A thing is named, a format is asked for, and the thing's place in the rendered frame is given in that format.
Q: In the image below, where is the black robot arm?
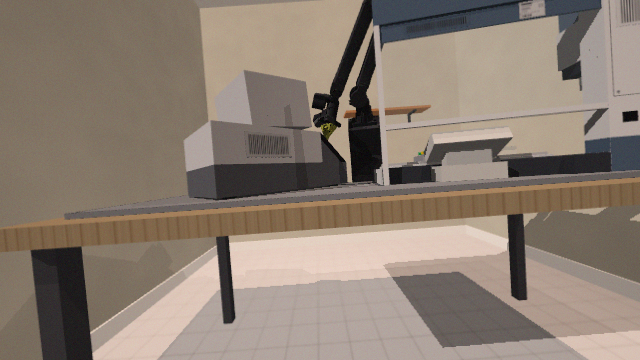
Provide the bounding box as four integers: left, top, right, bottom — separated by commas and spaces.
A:
312, 0, 377, 128

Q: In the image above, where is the grey rack with round holes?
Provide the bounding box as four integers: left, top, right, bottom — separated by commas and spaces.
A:
414, 155, 442, 165

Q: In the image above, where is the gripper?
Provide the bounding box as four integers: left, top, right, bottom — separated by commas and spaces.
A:
318, 108, 341, 140

